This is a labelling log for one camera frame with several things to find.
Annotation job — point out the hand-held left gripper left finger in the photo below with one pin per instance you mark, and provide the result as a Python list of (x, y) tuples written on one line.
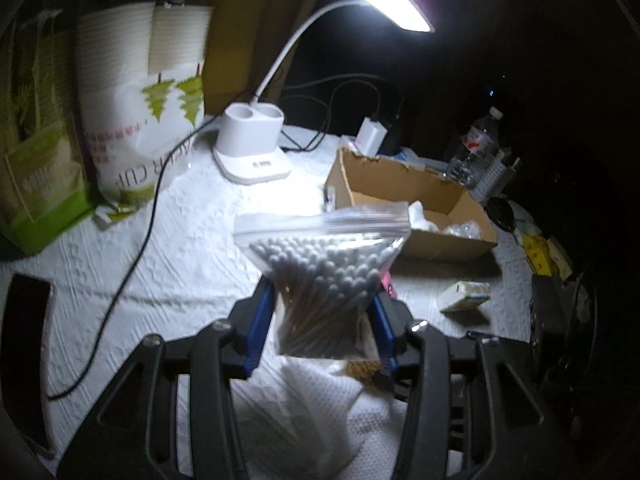
[(259, 319)]

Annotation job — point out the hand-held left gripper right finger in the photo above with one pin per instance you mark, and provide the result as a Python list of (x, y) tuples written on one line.
[(381, 321)]

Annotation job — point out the clear bag of cotton swabs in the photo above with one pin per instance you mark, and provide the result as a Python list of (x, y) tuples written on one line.
[(320, 280)]

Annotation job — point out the cardboard box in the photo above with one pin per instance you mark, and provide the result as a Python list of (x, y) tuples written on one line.
[(415, 200)]

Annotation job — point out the small green and white box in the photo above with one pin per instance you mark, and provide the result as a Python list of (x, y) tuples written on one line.
[(464, 298)]

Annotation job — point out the white embossed table cover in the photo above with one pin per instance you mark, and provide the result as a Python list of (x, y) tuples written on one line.
[(175, 270)]

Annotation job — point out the white tissue paper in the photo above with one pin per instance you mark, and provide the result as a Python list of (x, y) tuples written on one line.
[(305, 420)]

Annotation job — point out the yellow packet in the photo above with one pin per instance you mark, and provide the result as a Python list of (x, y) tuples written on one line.
[(540, 255)]

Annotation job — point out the white desk lamp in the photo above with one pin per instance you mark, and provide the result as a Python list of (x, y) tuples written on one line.
[(260, 145)]

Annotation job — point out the white perforated basket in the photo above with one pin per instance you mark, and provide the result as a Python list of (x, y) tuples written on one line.
[(492, 175)]

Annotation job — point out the white power adapter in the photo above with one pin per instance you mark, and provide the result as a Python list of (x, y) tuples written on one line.
[(371, 135)]

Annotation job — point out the clear plastic water bottle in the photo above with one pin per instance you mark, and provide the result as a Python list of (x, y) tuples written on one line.
[(475, 145)]

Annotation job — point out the black phone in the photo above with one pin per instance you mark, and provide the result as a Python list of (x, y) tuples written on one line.
[(26, 310)]

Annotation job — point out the white paper cup sleeve pack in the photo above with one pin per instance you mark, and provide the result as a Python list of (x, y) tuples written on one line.
[(135, 110)]

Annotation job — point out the green and white paper bag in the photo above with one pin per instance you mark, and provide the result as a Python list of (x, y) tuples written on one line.
[(35, 160)]

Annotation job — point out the brown cardboard panel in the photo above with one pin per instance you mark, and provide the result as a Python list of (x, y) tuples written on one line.
[(260, 25)]

